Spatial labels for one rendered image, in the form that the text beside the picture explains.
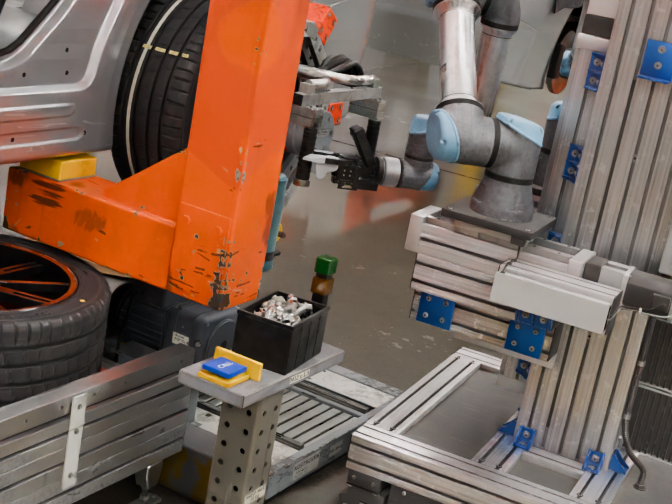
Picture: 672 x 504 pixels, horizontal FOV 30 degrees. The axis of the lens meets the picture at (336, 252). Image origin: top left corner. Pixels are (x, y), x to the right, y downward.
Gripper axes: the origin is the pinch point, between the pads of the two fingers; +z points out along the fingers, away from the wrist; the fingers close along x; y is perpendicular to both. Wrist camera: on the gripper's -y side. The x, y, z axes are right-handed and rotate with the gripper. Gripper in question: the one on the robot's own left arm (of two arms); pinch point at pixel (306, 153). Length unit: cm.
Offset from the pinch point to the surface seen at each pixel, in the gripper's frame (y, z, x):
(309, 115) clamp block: -10.1, 1.5, -1.9
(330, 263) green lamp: 17.7, -1.1, -33.6
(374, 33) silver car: -3, -94, 261
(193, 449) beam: 70, 22, -27
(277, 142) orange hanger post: -7.8, 14.8, -27.6
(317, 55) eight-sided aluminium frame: -19.7, -8.4, 37.5
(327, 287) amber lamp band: 23.7, -1.6, -33.1
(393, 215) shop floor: 83, -122, 263
